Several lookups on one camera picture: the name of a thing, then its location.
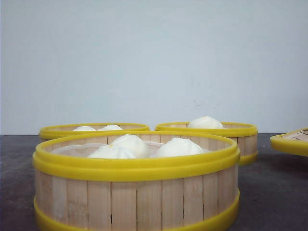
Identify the white bun orange dot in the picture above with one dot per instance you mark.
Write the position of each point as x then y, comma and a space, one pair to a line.
205, 122

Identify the yellow rimmed steamer lid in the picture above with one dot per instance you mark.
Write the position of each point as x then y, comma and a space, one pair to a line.
294, 142

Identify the middle white bun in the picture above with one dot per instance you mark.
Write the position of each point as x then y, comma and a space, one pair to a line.
134, 144

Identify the front right white bun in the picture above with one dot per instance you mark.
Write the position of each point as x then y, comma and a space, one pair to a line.
179, 147

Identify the front left white bun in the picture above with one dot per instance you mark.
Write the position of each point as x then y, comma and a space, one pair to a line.
112, 152

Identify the back left white bun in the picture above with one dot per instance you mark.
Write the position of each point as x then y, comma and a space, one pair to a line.
84, 128

